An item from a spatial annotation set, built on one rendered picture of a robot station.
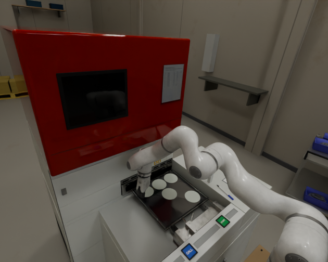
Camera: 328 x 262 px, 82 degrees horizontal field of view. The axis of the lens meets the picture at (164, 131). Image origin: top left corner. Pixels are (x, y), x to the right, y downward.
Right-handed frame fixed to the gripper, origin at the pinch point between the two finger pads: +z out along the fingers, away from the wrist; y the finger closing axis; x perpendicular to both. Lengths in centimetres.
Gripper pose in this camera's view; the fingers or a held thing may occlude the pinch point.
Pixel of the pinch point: (142, 194)
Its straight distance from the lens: 127.3
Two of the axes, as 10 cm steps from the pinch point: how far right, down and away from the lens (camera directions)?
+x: -9.2, -2.3, 3.2
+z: -1.2, 9.3, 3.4
